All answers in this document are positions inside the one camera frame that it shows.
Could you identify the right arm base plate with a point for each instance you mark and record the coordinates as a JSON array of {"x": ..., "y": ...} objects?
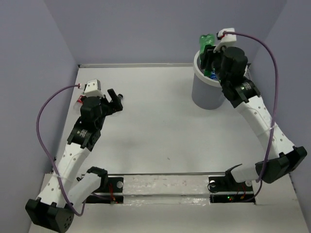
[{"x": 232, "y": 192}]

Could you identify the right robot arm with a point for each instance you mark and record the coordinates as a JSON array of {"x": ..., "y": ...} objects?
[{"x": 283, "y": 156}]

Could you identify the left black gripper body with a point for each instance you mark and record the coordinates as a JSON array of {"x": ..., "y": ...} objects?
[{"x": 107, "y": 109}]

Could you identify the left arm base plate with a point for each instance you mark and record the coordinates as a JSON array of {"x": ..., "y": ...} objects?
[{"x": 111, "y": 193}]

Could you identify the blue label bottle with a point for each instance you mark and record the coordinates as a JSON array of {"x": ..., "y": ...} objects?
[{"x": 213, "y": 76}]

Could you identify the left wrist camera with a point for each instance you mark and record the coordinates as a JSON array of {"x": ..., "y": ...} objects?
[{"x": 93, "y": 89}]

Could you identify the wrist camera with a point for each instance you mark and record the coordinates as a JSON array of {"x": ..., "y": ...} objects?
[
  {"x": 93, "y": 89},
  {"x": 226, "y": 40}
]

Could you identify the red label water bottle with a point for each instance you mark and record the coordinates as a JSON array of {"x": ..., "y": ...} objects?
[{"x": 78, "y": 104}]

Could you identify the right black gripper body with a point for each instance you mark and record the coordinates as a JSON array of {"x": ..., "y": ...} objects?
[{"x": 221, "y": 75}]

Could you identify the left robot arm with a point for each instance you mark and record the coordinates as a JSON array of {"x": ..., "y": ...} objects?
[{"x": 64, "y": 197}]

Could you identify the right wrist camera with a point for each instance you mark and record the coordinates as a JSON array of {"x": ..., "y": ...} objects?
[{"x": 226, "y": 40}]

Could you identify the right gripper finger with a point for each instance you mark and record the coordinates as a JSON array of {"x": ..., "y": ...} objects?
[
  {"x": 215, "y": 60},
  {"x": 207, "y": 57}
]

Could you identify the white round bin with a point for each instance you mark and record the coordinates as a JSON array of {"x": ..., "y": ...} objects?
[{"x": 206, "y": 92}]

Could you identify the green plastic bottle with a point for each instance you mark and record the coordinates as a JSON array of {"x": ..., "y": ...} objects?
[{"x": 205, "y": 40}]

